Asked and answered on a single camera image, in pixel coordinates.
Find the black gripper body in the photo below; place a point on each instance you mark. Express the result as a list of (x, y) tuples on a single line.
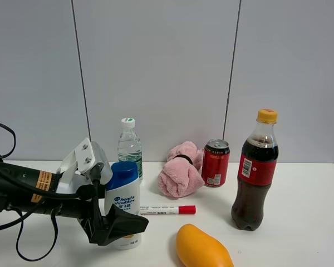
[(99, 229)]

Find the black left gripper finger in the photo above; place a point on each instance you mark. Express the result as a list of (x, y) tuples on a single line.
[(122, 224)]

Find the white shampoo bottle blue cap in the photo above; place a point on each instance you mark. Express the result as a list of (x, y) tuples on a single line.
[(123, 190)]

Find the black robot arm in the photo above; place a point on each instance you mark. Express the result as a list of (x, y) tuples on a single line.
[(30, 191)]

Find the clear water bottle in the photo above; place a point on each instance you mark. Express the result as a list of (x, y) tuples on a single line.
[(129, 145)]

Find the red cap whiteboard marker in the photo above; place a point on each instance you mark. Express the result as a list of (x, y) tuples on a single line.
[(168, 210)]

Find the pink towel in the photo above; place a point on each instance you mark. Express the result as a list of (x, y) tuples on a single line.
[(180, 176)]

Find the yellow mango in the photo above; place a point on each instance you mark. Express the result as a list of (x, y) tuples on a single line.
[(196, 248)]

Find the red soda can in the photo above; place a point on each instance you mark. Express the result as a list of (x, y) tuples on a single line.
[(215, 162)]

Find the cola bottle with red label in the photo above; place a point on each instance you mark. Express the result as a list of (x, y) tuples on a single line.
[(257, 164)]

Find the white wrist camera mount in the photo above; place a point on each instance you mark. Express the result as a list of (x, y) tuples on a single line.
[(75, 169)]

